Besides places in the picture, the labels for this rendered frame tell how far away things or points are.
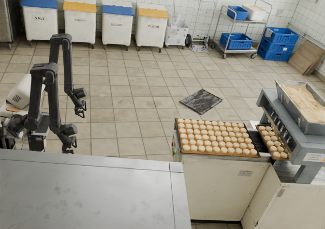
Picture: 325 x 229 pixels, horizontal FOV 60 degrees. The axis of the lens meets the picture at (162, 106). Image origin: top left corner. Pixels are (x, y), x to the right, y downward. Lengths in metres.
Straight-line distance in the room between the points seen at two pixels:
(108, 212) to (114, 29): 4.91
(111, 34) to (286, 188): 4.05
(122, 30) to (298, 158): 4.03
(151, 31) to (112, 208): 5.01
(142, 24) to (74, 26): 1.20
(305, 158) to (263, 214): 0.62
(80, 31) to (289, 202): 4.24
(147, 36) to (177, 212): 5.03
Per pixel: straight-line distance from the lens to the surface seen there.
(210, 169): 2.22
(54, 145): 3.34
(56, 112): 1.78
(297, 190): 2.37
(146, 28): 5.40
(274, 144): 2.40
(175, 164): 0.62
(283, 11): 7.20
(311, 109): 2.22
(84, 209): 0.54
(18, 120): 1.90
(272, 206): 2.43
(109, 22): 5.28
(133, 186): 0.57
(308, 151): 2.07
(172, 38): 5.84
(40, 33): 5.43
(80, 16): 5.25
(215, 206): 2.59
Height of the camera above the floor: 2.26
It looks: 34 degrees down
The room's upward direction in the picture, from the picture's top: 11 degrees clockwise
